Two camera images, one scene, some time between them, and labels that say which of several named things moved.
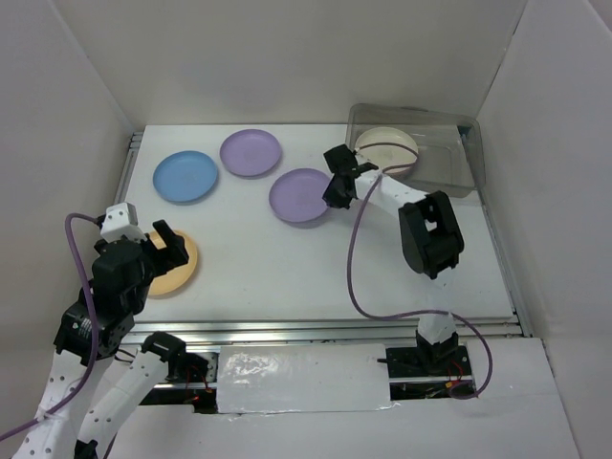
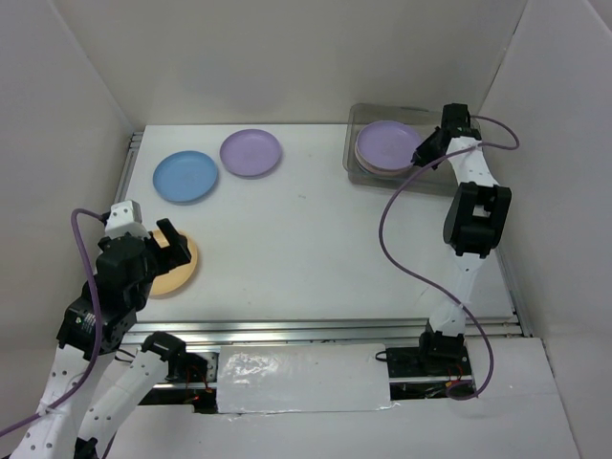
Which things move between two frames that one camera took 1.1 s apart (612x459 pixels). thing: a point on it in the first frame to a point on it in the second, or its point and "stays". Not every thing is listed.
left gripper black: (174, 253) stays
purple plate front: (297, 194) to (386, 145)
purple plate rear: (251, 154) stays
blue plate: (185, 176) stays
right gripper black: (333, 199) to (422, 151)
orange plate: (170, 280) stays
